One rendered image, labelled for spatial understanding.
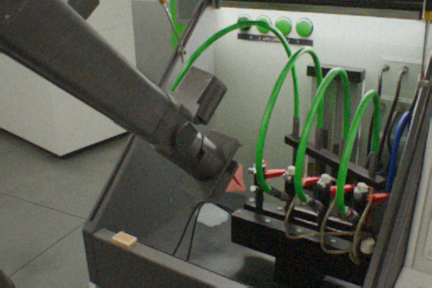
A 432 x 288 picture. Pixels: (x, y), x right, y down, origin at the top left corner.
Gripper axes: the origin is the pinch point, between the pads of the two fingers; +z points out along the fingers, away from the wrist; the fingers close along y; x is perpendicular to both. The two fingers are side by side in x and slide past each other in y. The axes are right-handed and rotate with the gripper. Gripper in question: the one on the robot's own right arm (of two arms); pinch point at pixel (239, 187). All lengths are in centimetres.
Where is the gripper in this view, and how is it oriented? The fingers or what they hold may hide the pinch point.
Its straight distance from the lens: 78.0
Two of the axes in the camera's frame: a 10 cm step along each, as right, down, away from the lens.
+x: -6.7, -2.4, 7.1
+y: 5.0, -8.5, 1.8
